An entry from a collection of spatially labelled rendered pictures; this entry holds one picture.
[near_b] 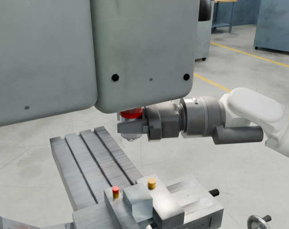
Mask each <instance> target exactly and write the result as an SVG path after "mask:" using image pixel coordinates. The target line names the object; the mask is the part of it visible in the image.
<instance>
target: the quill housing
mask: <svg viewBox="0 0 289 229"><path fill-rule="evenodd" d="M199 2H200V0H90V11H91V23H92V34H93V45H94V56H95V72H96V83H97V94H98V96H97V101H96V103H95V104H94V107H95V108H96V109H97V110H99V111H100V112H102V113H105V114H112V113H117V112H121V111H126V110H131V109H135V108H139V107H144V106H148V105H154V104H158V103H162V102H166V101H171V100H176V99H181V98H183V97H185V96H187V95H188V94H189V93H190V91H191V90H192V86H193V77H194V62H195V51H196V40H197V29H198V18H199Z"/></svg>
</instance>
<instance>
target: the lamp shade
mask: <svg viewBox="0 0 289 229"><path fill-rule="evenodd" d="M211 10H212V5H211V1H210V0H200V2H199V18H198V21H208V20H210V19H211Z"/></svg>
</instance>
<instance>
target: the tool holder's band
mask: <svg viewBox="0 0 289 229"><path fill-rule="evenodd" d="M120 115H121V116H122V117H124V118H128V119H134V118H138V117H140V116H141V115H142V108H141V107H139V108H137V109H136V110H135V111H121V112H120Z"/></svg>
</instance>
